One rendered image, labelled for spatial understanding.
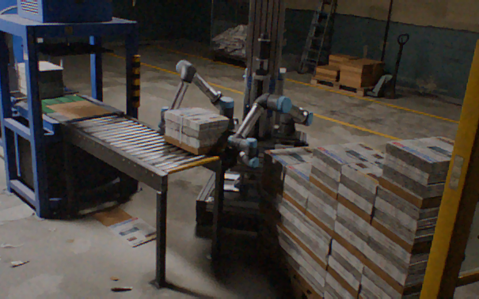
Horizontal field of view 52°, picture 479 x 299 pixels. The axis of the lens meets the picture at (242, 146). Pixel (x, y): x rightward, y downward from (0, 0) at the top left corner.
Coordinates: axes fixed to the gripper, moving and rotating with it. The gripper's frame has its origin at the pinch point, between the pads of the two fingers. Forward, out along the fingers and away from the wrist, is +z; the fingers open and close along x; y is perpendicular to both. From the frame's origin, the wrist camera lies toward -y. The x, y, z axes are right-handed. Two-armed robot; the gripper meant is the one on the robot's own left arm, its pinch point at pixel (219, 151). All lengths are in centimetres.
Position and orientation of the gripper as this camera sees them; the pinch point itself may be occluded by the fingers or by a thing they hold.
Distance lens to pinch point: 356.4
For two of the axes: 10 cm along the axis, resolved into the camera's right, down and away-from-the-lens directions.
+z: -7.1, -2.8, 6.5
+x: -7.0, 1.9, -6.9
